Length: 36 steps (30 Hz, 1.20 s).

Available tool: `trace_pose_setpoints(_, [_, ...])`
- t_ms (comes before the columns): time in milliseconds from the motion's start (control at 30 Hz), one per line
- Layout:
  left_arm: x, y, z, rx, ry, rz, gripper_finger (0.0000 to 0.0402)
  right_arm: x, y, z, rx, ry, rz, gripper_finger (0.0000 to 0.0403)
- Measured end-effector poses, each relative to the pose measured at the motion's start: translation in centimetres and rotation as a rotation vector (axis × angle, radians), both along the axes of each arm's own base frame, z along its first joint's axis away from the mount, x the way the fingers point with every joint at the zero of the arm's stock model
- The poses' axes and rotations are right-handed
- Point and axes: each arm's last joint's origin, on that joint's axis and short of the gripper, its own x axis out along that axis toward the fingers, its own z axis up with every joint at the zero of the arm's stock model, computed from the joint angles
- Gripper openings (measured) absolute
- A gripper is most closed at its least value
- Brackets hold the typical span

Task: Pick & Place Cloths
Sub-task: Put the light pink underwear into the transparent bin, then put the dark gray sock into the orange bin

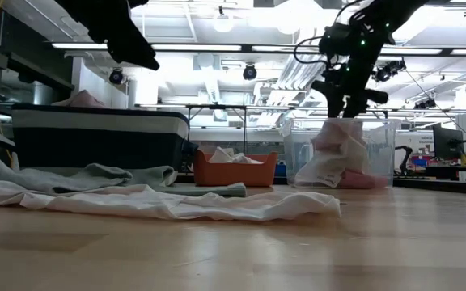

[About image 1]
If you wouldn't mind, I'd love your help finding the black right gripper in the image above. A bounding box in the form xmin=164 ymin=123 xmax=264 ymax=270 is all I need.
xmin=311 ymin=70 xmax=390 ymax=119

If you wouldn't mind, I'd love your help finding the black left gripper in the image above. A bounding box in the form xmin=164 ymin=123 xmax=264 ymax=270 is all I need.
xmin=54 ymin=0 xmax=160 ymax=70

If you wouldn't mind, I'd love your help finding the white cloth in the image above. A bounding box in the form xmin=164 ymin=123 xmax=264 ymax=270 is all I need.
xmin=293 ymin=137 xmax=370 ymax=189
xmin=0 ymin=177 xmax=342 ymax=222

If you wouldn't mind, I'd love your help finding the pink checked cloth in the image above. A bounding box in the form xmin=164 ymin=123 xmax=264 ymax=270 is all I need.
xmin=53 ymin=89 xmax=105 ymax=109

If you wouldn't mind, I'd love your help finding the plain pink cloth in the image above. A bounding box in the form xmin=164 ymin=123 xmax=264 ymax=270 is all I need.
xmin=337 ymin=169 xmax=390 ymax=190

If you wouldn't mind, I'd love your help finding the grey-green cloth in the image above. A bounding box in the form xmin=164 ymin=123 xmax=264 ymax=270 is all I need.
xmin=0 ymin=155 xmax=247 ymax=198

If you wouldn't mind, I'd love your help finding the clear plastic bin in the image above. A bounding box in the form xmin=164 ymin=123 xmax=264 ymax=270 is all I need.
xmin=279 ymin=116 xmax=400 ymax=189

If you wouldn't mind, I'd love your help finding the black ceiling spotlight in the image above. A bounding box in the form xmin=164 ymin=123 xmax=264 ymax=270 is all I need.
xmin=413 ymin=98 xmax=437 ymax=110
xmin=372 ymin=59 xmax=407 ymax=84

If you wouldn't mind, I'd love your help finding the navy white striped fabric basket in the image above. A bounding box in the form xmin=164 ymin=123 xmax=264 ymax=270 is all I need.
xmin=11 ymin=103 xmax=192 ymax=171

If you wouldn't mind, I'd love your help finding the black computer monitor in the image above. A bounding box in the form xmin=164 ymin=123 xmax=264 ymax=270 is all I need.
xmin=432 ymin=123 xmax=464 ymax=161

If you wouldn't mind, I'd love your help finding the black background desk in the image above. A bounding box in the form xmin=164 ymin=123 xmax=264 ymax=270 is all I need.
xmin=390 ymin=164 xmax=466 ymax=189

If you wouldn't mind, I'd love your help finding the orange plastic bin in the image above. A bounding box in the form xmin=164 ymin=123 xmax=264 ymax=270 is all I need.
xmin=193 ymin=149 xmax=279 ymax=188

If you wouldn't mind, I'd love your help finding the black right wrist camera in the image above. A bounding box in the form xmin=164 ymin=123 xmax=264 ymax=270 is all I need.
xmin=320 ymin=22 xmax=358 ymax=57

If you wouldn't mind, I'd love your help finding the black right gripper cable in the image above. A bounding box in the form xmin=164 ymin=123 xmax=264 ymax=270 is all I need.
xmin=293 ymin=36 xmax=331 ymax=65

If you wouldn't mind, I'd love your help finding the thin black frame bar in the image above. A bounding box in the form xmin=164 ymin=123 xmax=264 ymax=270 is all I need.
xmin=133 ymin=103 xmax=466 ymax=115

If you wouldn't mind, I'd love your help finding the white ring lamp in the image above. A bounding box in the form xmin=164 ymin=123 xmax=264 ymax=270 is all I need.
xmin=211 ymin=10 xmax=236 ymax=34

